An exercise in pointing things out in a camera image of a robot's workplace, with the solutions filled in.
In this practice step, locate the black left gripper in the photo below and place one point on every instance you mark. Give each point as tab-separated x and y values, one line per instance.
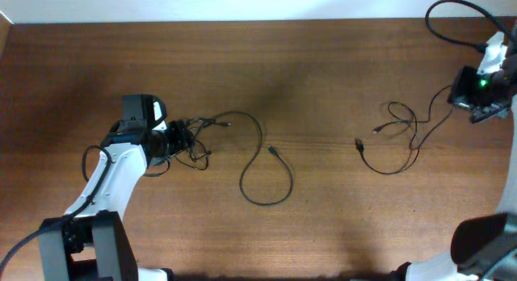
181	136

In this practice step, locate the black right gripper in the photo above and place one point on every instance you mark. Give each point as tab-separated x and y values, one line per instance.
459	95

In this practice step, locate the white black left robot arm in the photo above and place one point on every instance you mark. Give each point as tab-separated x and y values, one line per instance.
89	242

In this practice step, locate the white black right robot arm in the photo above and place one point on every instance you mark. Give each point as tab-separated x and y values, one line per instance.
482	248

